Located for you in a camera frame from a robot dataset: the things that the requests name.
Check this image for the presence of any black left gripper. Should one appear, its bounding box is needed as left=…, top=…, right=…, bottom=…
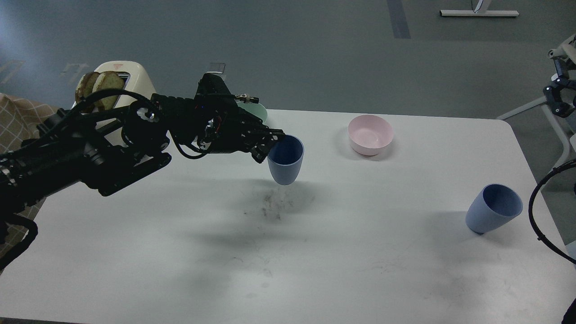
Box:
left=194, top=72, right=286, bottom=164

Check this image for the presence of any blue cup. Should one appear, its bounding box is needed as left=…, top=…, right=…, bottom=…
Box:
left=465, top=183, right=524, bottom=234
left=267, top=135, right=305, bottom=186

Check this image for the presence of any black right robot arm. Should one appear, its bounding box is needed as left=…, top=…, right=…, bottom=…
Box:
left=529, top=43, right=575, bottom=269

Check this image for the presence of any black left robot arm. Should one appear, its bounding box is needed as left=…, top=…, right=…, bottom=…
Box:
left=1, top=72, right=286, bottom=269

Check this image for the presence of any green bowl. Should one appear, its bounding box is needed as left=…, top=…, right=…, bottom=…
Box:
left=237, top=101, right=268, bottom=125

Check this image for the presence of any pink bowl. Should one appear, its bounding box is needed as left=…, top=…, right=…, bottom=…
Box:
left=347, top=114, right=395, bottom=156

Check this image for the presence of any toast slice front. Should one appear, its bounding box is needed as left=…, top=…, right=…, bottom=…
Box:
left=94, top=71, right=125, bottom=111

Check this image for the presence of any toast slice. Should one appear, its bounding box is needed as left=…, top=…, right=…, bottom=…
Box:
left=94, top=71, right=125, bottom=111
left=75, top=72, right=100, bottom=104

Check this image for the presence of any toast slice back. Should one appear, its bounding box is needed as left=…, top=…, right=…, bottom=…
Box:
left=75, top=72, right=100, bottom=104

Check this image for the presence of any white stand base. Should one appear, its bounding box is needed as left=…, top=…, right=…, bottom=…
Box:
left=439, top=0, right=520, bottom=18

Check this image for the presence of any beige checkered cloth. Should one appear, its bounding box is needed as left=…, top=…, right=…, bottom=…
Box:
left=0, top=94, right=58, bottom=253

